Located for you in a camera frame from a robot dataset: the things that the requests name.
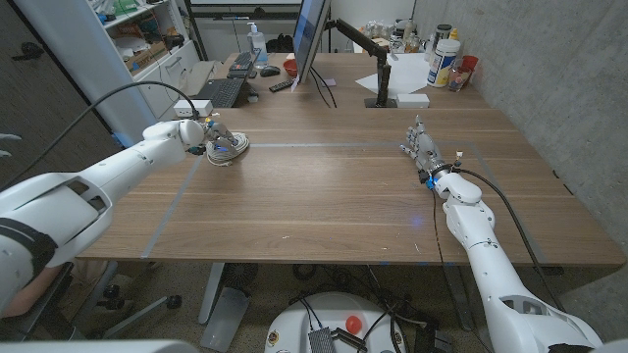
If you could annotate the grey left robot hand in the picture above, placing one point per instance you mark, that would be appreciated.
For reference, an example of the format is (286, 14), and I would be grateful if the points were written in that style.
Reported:
(222, 137)

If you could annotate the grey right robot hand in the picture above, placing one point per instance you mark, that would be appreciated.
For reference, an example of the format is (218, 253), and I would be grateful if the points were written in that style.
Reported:
(428, 149)

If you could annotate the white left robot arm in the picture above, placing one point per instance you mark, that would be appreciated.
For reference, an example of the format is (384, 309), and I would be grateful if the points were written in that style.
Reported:
(113, 171)

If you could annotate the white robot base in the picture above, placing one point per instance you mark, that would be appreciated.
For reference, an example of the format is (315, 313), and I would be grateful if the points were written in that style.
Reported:
(333, 314)

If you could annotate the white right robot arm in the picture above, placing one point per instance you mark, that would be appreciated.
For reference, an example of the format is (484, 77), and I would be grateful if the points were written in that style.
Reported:
(493, 279)

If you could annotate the clear hand sanitizer bottle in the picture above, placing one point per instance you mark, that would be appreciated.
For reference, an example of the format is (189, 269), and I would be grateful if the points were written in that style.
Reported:
(257, 46)

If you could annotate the white power strip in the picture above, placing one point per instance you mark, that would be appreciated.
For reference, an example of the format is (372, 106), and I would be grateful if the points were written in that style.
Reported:
(192, 108)

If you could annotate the large black keyboard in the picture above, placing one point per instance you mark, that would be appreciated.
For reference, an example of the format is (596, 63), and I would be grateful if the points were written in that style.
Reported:
(223, 92)

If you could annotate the small grey adapter block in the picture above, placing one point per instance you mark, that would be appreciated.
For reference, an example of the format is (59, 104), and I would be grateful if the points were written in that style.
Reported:
(252, 98)

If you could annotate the small white box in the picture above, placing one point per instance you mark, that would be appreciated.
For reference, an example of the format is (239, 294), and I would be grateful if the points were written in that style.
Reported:
(412, 100)

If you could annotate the small clear plastic bottle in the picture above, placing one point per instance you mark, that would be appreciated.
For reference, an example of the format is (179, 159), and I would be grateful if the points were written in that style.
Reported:
(456, 79)

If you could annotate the small black keyboard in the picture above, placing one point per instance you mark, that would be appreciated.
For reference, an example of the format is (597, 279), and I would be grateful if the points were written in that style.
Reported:
(241, 63)

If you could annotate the black remote control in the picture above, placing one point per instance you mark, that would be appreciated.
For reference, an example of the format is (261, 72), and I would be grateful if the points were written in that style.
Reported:
(281, 85)

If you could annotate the white paper sheet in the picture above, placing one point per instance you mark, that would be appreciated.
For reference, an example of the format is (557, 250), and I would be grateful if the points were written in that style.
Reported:
(407, 73)

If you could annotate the black computer mouse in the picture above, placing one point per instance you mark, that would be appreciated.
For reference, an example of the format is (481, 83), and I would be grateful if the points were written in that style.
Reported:
(270, 71)

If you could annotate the white wipes canister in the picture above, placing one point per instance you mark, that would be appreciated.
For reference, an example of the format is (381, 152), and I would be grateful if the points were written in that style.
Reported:
(443, 64)

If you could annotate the white paper tag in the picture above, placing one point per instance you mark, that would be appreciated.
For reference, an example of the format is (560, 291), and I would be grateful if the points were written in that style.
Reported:
(295, 84)

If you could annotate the red plastic cup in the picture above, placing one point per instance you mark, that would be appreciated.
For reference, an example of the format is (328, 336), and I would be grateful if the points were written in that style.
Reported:
(470, 63)

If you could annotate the red bowl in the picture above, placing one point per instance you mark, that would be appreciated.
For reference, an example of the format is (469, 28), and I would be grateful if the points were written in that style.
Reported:
(290, 67)

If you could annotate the black bag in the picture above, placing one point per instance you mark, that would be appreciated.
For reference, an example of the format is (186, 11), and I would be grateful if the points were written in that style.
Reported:
(280, 44)

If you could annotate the brown cardboard box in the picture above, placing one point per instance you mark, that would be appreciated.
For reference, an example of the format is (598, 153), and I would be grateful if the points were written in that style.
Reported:
(144, 56)

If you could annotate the black lid steel tumbler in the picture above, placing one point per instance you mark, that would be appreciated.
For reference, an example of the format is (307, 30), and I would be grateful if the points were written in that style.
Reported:
(441, 32)

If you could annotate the pink sticky note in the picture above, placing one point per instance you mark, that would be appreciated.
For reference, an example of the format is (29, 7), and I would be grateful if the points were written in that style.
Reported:
(329, 82)

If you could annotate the black computer monitor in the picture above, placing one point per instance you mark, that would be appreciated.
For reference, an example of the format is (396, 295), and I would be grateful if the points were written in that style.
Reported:
(309, 34)

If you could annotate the whiteboard on black stand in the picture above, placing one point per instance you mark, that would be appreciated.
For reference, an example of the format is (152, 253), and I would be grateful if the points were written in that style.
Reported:
(245, 2)

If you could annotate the black round fan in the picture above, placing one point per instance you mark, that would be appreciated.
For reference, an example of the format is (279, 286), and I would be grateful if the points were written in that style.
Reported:
(239, 274)

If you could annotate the white shelf cabinet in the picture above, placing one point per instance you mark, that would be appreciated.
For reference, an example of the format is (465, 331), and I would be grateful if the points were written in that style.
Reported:
(88, 39)

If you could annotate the grey table leg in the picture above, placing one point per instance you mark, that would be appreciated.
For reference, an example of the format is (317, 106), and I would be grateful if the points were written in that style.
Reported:
(225, 314)

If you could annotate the red emergency stop button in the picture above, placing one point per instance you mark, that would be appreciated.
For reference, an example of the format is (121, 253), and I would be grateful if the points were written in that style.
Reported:
(353, 324)

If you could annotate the grey perforated metal box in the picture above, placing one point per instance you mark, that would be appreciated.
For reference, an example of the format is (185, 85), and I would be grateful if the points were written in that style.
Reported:
(321, 340)

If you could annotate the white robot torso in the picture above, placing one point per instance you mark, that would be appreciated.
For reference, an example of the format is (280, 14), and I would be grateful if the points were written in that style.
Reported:
(98, 347)

